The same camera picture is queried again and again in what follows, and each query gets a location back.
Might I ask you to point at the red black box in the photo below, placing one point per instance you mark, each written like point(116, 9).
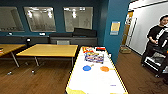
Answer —
point(100, 48)

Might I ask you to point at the blue disc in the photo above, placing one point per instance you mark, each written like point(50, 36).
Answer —
point(86, 68)

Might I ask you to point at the grey white box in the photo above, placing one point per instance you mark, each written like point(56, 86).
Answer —
point(63, 42)

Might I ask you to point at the interior glass window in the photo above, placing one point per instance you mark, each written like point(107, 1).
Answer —
point(10, 19)
point(78, 19)
point(40, 19)

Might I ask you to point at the orange disc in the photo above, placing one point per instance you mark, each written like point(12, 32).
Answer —
point(104, 69)

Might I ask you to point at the yellow wooden table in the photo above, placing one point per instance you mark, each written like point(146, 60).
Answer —
point(48, 50)
point(10, 47)

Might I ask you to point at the yellow white air hockey table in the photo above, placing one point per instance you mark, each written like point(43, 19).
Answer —
point(96, 81)

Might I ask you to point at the cardboard box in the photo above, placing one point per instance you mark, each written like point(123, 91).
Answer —
point(125, 49)

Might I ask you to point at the light wooden door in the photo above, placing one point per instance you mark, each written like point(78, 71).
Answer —
point(128, 28)

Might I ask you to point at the dark low sofa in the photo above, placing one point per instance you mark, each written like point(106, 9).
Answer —
point(20, 39)

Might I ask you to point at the person in black shirt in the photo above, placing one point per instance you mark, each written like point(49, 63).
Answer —
point(151, 40)

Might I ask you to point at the black wheeled cart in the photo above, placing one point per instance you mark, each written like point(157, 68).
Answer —
point(158, 61)

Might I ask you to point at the yellow framed wall sign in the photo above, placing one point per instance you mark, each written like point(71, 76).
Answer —
point(115, 28)

